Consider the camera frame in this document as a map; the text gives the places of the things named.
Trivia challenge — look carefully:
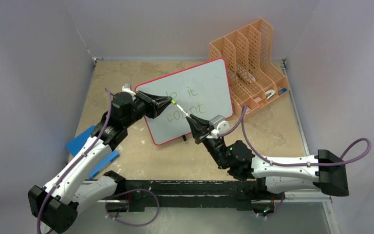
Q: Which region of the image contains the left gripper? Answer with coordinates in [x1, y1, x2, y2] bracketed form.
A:
[123, 91, 171, 128]

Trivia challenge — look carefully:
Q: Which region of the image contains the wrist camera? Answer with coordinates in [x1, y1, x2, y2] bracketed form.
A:
[122, 83, 136, 96]
[206, 115, 230, 139]

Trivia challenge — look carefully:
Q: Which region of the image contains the pink framed whiteboard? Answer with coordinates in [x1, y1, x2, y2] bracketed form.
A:
[135, 58, 234, 145]

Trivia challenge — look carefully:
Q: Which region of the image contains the blue small item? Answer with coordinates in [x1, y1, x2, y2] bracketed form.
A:
[278, 88, 287, 96]

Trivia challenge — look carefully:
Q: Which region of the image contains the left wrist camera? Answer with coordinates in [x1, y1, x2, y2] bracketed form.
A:
[122, 83, 136, 96]

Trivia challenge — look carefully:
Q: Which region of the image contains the orange file organizer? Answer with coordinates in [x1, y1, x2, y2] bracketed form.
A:
[208, 19, 290, 120]

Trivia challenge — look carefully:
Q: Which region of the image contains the green capped white marker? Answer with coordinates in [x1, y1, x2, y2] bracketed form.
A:
[171, 100, 190, 118]

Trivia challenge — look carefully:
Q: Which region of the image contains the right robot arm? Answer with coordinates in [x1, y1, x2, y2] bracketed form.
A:
[187, 115, 349, 198]

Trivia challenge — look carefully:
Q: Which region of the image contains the aluminium frame rail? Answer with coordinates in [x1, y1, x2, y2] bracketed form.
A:
[38, 190, 339, 234]

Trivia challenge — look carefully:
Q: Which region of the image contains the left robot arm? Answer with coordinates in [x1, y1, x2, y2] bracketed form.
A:
[28, 91, 172, 234]

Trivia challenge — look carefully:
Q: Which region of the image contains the blue book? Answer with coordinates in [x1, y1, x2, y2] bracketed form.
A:
[66, 125, 120, 179]

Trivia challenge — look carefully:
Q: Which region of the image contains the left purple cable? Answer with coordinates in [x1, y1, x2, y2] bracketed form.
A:
[36, 87, 114, 234]

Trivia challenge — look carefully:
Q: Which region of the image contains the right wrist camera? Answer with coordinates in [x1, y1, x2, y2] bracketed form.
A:
[206, 115, 230, 139]

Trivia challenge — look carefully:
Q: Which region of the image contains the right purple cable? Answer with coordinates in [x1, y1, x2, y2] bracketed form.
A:
[219, 105, 372, 168]

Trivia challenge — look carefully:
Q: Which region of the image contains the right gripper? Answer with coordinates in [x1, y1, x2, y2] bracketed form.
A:
[186, 115, 229, 170]

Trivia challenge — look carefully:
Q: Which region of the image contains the white stapler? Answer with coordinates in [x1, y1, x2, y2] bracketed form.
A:
[265, 89, 276, 100]

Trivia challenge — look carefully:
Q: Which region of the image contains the black base bar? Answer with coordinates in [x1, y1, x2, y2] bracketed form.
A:
[116, 180, 271, 212]

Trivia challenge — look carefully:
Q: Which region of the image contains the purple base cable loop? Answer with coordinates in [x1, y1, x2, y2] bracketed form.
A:
[106, 188, 161, 228]

